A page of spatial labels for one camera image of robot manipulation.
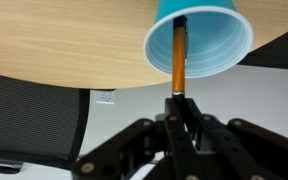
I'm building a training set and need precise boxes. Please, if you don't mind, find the orange and black pen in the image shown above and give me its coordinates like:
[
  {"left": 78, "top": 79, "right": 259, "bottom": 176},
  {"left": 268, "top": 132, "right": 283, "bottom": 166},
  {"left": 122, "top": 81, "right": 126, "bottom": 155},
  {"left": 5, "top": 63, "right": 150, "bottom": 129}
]
[{"left": 172, "top": 16, "right": 187, "bottom": 95}]

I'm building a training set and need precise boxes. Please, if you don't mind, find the white wall outlet plate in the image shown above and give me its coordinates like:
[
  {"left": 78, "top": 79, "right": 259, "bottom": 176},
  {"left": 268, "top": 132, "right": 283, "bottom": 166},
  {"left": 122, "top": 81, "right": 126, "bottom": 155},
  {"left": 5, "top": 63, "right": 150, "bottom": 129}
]
[{"left": 96, "top": 90, "right": 116, "bottom": 105}]

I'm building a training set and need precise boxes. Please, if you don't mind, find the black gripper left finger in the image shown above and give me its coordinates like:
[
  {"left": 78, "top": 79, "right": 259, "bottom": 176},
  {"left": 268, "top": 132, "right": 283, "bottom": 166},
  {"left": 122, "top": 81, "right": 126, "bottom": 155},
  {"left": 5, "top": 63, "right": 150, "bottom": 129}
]
[{"left": 165, "top": 96, "right": 200, "bottom": 180}]

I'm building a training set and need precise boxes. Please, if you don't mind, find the blue plastic cup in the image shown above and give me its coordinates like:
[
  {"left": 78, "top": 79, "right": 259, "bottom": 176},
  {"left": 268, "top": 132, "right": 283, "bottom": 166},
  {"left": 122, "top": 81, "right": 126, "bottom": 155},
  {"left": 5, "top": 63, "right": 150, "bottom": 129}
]
[{"left": 143, "top": 0, "right": 254, "bottom": 78}]

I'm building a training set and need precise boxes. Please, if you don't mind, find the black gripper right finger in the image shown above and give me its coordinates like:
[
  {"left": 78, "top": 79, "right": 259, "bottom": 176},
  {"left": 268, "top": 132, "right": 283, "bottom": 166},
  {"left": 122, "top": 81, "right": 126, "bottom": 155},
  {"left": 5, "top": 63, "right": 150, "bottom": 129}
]
[{"left": 182, "top": 98, "right": 270, "bottom": 180}]

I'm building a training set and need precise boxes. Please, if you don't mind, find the black mesh chair back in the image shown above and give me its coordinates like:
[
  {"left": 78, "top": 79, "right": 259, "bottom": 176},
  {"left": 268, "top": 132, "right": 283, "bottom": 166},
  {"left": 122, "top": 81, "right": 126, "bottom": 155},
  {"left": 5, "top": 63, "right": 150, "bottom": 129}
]
[{"left": 0, "top": 76, "right": 90, "bottom": 169}]

